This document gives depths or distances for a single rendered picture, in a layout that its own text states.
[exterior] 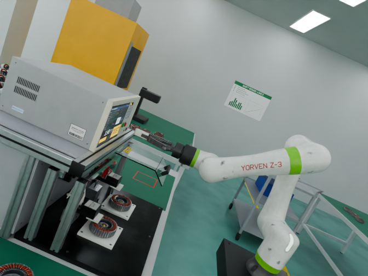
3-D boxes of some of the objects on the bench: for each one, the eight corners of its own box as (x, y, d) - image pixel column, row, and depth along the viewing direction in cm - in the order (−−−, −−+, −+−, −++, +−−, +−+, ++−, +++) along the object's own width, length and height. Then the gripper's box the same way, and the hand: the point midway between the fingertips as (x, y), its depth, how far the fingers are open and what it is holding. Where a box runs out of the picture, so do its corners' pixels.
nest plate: (134, 207, 148) (136, 205, 148) (127, 220, 133) (128, 218, 133) (109, 195, 148) (110, 193, 147) (99, 207, 133) (99, 205, 133)
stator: (118, 228, 122) (121, 221, 121) (109, 242, 111) (113, 235, 110) (95, 218, 122) (97, 211, 121) (84, 231, 111) (87, 223, 110)
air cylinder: (99, 195, 144) (103, 185, 143) (93, 201, 136) (97, 191, 135) (90, 190, 144) (93, 182, 143) (84, 196, 136) (88, 187, 135)
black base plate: (161, 211, 161) (163, 208, 160) (134, 292, 98) (137, 287, 97) (87, 178, 160) (88, 174, 159) (12, 237, 97) (15, 233, 97)
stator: (132, 205, 145) (134, 200, 145) (125, 214, 134) (128, 208, 134) (113, 196, 146) (115, 190, 145) (104, 205, 135) (107, 198, 134)
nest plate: (122, 230, 124) (123, 228, 124) (111, 249, 109) (112, 247, 109) (91, 217, 124) (92, 214, 124) (76, 234, 109) (77, 231, 109)
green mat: (175, 177, 222) (175, 177, 222) (165, 211, 163) (165, 211, 163) (68, 128, 221) (68, 128, 221) (18, 145, 161) (18, 144, 161)
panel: (90, 174, 160) (108, 127, 154) (13, 234, 96) (39, 158, 90) (87, 173, 160) (106, 127, 154) (10, 233, 96) (36, 157, 90)
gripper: (177, 162, 123) (128, 141, 123) (179, 155, 136) (135, 136, 136) (183, 148, 122) (134, 125, 122) (185, 142, 135) (141, 121, 134)
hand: (142, 133), depth 129 cm, fingers closed
